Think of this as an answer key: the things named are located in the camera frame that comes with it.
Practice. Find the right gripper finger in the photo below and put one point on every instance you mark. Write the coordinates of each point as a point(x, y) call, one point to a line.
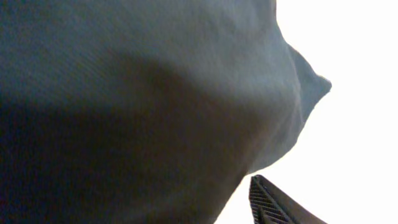
point(270, 205)

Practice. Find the black garment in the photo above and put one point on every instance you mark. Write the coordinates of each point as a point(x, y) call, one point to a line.
point(143, 111)

